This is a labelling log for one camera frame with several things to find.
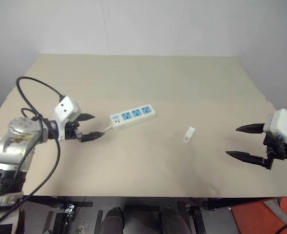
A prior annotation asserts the small metal table clamp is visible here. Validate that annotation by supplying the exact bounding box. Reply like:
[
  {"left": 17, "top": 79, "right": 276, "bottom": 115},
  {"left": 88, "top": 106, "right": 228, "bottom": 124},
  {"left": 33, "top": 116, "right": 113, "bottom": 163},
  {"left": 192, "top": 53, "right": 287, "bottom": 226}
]
[{"left": 64, "top": 203, "right": 76, "bottom": 215}]

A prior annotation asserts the orange floor mat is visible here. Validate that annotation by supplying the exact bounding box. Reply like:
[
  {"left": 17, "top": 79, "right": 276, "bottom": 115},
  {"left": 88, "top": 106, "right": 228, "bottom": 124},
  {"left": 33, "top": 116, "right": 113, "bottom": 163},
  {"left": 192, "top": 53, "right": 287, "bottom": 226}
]
[{"left": 230, "top": 196, "right": 287, "bottom": 234}]

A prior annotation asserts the black table frame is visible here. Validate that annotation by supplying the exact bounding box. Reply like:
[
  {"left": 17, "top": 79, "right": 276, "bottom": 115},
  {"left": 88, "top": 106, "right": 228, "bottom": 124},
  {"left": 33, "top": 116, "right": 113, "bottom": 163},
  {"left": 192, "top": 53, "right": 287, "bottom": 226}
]
[{"left": 19, "top": 195, "right": 284, "bottom": 234}]

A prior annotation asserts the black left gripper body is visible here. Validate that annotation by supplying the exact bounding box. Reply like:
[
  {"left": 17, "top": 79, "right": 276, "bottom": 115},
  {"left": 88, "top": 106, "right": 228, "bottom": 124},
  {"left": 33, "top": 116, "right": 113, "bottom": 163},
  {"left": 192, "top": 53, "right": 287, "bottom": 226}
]
[{"left": 64, "top": 120, "right": 83, "bottom": 142}]

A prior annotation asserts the small white plug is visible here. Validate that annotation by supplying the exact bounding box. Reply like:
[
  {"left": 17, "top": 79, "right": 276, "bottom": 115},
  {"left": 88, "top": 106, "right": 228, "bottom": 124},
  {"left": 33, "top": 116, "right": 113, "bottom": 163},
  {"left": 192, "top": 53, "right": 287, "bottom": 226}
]
[{"left": 182, "top": 126, "right": 196, "bottom": 144}]

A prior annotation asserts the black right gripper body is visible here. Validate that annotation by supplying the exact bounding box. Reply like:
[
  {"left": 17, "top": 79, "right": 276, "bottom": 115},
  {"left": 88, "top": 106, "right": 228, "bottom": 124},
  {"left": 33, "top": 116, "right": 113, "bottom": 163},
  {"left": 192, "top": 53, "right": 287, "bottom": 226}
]
[{"left": 262, "top": 132, "right": 287, "bottom": 171}]

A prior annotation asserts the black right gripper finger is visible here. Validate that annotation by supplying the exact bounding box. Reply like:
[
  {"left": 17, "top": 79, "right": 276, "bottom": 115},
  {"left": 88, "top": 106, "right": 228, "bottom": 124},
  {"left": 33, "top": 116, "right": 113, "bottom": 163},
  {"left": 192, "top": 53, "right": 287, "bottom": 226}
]
[
  {"left": 225, "top": 151, "right": 266, "bottom": 167},
  {"left": 235, "top": 122, "right": 266, "bottom": 135}
]

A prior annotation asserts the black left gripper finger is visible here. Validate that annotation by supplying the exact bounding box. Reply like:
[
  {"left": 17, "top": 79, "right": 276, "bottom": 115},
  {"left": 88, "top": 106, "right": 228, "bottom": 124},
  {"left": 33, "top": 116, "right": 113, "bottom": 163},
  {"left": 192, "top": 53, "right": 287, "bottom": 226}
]
[
  {"left": 81, "top": 131, "right": 105, "bottom": 143},
  {"left": 76, "top": 113, "right": 96, "bottom": 122}
]

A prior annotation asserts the dark rounded shape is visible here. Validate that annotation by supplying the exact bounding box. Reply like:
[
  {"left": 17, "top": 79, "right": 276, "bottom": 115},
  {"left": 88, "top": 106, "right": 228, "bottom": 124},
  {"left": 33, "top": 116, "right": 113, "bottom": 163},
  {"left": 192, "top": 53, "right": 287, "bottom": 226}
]
[{"left": 101, "top": 207, "right": 125, "bottom": 234}]

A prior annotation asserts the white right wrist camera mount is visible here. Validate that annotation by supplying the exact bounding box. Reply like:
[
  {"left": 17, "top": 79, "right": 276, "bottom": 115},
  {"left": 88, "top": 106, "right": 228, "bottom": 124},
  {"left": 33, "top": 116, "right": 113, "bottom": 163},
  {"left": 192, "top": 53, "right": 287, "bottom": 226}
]
[{"left": 263, "top": 108, "right": 287, "bottom": 162}]

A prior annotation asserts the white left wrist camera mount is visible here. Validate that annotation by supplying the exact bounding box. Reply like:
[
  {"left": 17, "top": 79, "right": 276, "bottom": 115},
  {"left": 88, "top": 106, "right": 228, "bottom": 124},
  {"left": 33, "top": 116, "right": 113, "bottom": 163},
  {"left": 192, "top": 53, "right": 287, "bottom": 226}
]
[{"left": 54, "top": 96, "right": 82, "bottom": 141}]

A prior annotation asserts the white power strip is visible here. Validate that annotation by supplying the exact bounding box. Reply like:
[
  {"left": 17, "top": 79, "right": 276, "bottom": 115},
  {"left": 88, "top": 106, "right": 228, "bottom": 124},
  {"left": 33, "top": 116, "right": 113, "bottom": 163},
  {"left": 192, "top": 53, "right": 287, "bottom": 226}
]
[{"left": 109, "top": 103, "right": 157, "bottom": 132}]

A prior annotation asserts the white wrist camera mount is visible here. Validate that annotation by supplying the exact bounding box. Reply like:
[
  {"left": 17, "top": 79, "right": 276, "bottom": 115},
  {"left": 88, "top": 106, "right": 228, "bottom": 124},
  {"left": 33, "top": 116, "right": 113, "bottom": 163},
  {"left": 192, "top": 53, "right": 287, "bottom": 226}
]
[
  {"left": 54, "top": 96, "right": 82, "bottom": 141},
  {"left": 263, "top": 108, "right": 287, "bottom": 162}
]

